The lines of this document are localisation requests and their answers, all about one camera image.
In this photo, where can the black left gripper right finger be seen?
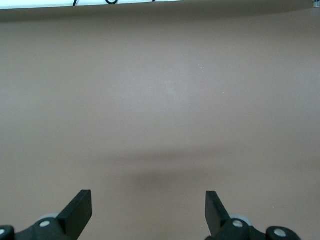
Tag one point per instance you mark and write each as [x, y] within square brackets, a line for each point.
[215, 215]

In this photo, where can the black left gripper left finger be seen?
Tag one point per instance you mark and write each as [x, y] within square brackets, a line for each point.
[75, 215]

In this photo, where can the brown table cover mat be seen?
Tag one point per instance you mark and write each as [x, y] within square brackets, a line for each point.
[160, 100]

